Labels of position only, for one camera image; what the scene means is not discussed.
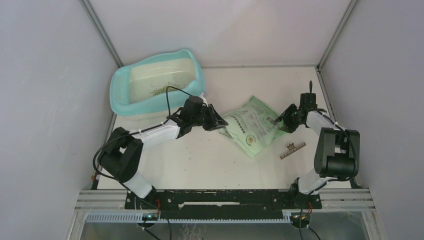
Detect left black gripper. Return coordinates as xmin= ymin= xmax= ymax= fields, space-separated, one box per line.
xmin=190 ymin=104 xmax=228 ymax=132

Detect green cat litter bag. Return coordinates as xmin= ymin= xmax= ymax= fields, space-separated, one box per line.
xmin=218 ymin=95 xmax=286 ymax=158

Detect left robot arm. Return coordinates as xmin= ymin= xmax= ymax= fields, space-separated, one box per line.
xmin=93 ymin=96 xmax=228 ymax=209

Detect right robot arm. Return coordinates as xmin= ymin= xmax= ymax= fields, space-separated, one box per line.
xmin=273 ymin=92 xmax=360 ymax=208

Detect green litter pellets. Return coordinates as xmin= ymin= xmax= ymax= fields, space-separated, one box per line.
xmin=148 ymin=82 xmax=181 ymax=96

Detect teal plastic litter box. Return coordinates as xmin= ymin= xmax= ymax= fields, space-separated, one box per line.
xmin=109 ymin=49 xmax=206 ymax=117

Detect torn brown bag strip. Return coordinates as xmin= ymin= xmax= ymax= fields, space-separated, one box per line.
xmin=279 ymin=142 xmax=306 ymax=160

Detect black mounting base bar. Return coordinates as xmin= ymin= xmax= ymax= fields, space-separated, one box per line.
xmin=124 ymin=189 xmax=323 ymax=219

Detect right black camera cable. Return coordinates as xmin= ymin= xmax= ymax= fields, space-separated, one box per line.
xmin=308 ymin=80 xmax=359 ymax=196

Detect black camera cable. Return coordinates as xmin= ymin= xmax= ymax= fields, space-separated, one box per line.
xmin=308 ymin=80 xmax=359 ymax=196
xmin=92 ymin=86 xmax=194 ymax=181

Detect left black camera cable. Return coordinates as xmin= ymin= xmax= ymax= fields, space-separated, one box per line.
xmin=92 ymin=86 xmax=194 ymax=181

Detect white slotted cable duct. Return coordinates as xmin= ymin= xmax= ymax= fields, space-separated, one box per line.
xmin=85 ymin=212 xmax=293 ymax=224

